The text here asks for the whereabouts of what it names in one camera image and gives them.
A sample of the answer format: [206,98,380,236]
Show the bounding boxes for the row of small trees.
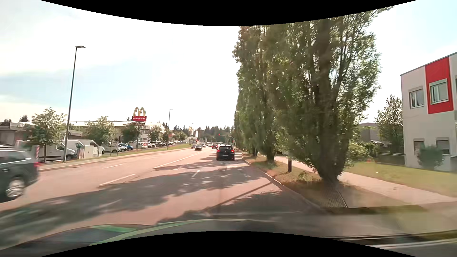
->
[27,108,188,162]

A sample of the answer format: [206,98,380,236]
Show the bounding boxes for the car's own bonnet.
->
[0,218,457,257]

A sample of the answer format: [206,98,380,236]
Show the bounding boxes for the low flat-roofed building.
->
[0,121,84,146]

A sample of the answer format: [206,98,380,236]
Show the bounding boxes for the grey and red building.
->
[400,52,457,173]

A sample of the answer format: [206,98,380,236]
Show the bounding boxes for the grey asphalt road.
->
[0,146,457,250]

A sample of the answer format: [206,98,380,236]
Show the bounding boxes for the tall grey lamp post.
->
[62,45,86,163]

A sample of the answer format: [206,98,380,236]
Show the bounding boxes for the row of tall poplar trees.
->
[232,8,390,186]

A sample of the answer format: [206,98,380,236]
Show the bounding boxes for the red and yellow restaurant sign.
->
[132,107,148,143]

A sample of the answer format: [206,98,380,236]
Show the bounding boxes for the leafy tree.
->
[374,94,405,154]

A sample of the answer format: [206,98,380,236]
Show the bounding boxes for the wire mesh fence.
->
[373,152,406,166]

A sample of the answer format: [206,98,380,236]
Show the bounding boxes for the round green bush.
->
[416,145,445,171]

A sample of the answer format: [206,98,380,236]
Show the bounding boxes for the row of parked cars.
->
[62,138,188,155]

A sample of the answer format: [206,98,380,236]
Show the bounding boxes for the slim grey lamp post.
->
[166,109,173,150]

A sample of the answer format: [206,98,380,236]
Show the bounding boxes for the black hatchback car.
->
[216,145,235,161]

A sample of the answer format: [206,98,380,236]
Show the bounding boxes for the white van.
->
[15,140,77,161]

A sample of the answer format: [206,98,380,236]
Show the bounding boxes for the reddish paved pavement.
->
[273,155,457,206]

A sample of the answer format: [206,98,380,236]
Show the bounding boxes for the grass verge with tree pits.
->
[241,151,348,209]

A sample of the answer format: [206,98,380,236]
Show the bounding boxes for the road markings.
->
[43,152,304,218]

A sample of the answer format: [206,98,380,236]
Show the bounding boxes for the green lawn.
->
[343,161,457,198]

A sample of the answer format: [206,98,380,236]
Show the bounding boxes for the distant wood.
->
[171,124,236,144]

